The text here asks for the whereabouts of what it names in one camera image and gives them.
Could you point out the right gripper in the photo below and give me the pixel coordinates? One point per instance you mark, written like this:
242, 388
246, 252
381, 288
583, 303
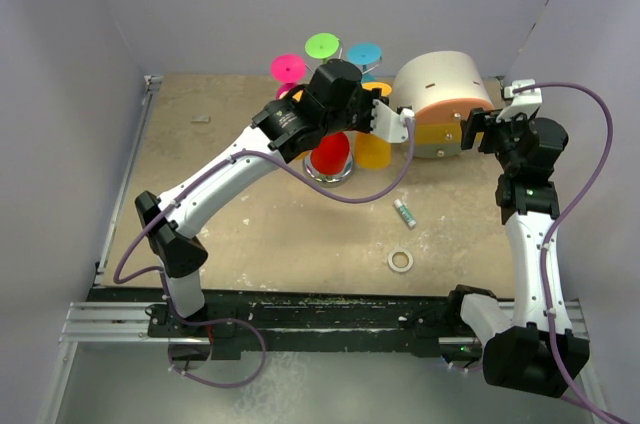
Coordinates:
477, 122

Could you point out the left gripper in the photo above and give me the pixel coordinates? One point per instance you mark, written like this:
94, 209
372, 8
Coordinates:
367, 97

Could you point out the orange wine glass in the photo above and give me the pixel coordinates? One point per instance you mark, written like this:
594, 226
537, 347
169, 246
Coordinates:
371, 152
297, 98

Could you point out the red plastic wine glass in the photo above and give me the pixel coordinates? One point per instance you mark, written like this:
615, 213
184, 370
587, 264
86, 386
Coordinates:
331, 155

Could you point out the blue plastic wine glass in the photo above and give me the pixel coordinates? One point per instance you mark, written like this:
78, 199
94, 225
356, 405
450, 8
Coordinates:
367, 56

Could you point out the green plastic wine glass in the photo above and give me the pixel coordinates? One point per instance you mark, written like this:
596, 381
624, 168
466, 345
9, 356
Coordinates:
323, 46

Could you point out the pink plastic wine glass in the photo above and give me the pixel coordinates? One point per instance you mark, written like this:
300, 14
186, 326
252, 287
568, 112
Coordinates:
288, 70

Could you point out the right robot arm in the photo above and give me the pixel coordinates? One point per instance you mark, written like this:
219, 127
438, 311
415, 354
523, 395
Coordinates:
533, 349

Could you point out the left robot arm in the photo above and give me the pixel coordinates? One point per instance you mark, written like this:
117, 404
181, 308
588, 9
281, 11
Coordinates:
276, 135

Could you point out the chrome wine glass rack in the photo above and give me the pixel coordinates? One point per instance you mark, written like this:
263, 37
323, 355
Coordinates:
328, 180

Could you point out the white round drawer box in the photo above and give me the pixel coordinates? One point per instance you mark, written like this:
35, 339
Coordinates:
442, 88

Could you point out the white green glue stick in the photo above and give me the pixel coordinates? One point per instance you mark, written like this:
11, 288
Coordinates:
405, 214

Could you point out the white tape roll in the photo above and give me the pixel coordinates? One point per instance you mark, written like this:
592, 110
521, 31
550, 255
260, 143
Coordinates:
400, 260

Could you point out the small grey metal block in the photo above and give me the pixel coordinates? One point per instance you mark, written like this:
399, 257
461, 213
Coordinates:
203, 119

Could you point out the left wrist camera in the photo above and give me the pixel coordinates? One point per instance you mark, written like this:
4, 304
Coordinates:
392, 126

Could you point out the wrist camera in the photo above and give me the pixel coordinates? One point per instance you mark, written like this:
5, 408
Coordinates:
524, 99
392, 126

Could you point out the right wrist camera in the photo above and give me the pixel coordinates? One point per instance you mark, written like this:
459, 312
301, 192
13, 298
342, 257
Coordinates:
524, 99

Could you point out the black base frame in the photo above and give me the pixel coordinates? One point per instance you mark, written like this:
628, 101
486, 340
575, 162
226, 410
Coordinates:
234, 322

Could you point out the aluminium rail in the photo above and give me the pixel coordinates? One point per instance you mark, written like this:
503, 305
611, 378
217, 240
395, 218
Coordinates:
105, 322

